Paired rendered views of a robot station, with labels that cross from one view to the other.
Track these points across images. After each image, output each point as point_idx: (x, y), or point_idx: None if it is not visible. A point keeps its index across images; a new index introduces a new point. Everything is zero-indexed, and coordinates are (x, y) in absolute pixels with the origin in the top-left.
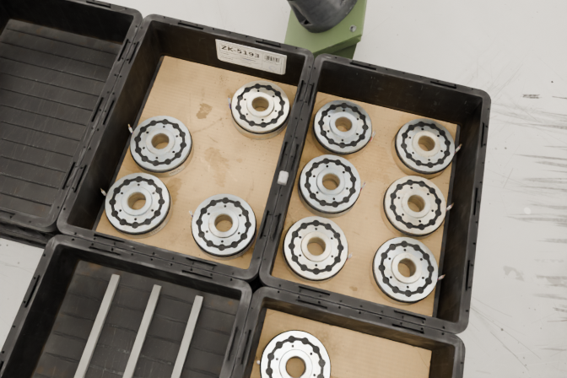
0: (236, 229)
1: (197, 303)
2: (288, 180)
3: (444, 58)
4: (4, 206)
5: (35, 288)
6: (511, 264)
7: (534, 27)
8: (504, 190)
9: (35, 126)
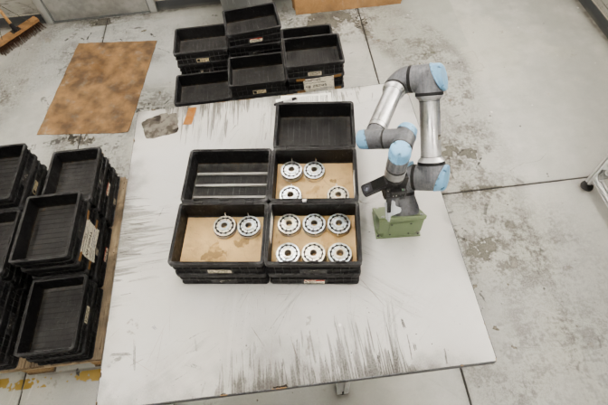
0: (289, 198)
1: (263, 196)
2: (304, 202)
3: (408, 278)
4: (283, 139)
5: (255, 150)
6: (312, 319)
7: (448, 323)
8: (346, 314)
9: (312, 136)
